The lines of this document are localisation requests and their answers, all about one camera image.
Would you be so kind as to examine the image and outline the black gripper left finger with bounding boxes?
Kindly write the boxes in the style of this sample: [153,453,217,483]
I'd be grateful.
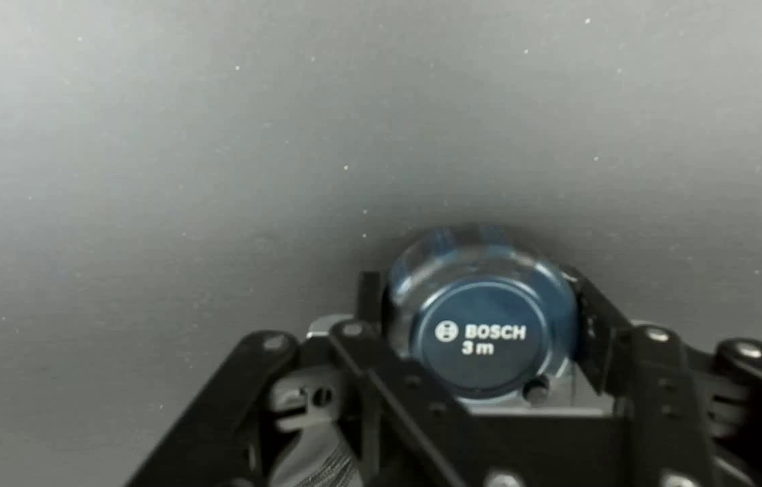
[128,267,472,487]

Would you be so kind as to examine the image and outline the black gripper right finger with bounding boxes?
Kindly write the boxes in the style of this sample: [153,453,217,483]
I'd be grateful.
[575,275,762,487]

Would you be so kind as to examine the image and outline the blue Bosch tape measure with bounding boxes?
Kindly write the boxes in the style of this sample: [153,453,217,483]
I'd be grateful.
[387,223,580,406]

